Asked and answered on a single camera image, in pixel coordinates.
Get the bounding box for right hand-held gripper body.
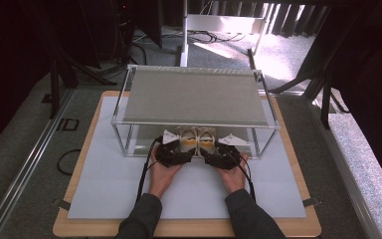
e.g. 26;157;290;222
206;132;251;171

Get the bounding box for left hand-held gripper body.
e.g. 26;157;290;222
154;128;193;168

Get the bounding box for beige grey sneaker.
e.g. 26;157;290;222
175;125;199;156
197;125;218;155

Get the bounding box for metal two-tier shoe rack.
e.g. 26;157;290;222
110;64;282;160

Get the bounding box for person's right hand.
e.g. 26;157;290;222
215;152;250;195

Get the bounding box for person's left hand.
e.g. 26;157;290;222
147;154;184;200

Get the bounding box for white table mat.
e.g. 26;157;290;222
67;96;308;220

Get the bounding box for wooden table board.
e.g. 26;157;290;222
52;90;322;239

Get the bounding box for black tripod stand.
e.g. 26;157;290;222
47;49;117;120
268;66;333;130

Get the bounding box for white metal stand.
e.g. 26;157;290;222
178;0;270;69

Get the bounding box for dark curtain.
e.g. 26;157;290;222
0;0;53;160

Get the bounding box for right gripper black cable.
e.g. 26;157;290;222
228;151;258;204

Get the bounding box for black mat strap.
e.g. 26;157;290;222
302;196;322;208
51;197;72;211

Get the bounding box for black cable loop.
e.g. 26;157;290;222
56;148;83;176

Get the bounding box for black floor socket frame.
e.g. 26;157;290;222
56;118;81;131

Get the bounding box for black floor cables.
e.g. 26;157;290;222
186;29;247;45

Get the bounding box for metal floor rail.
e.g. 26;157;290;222
306;96;382;239
0;88;77;239

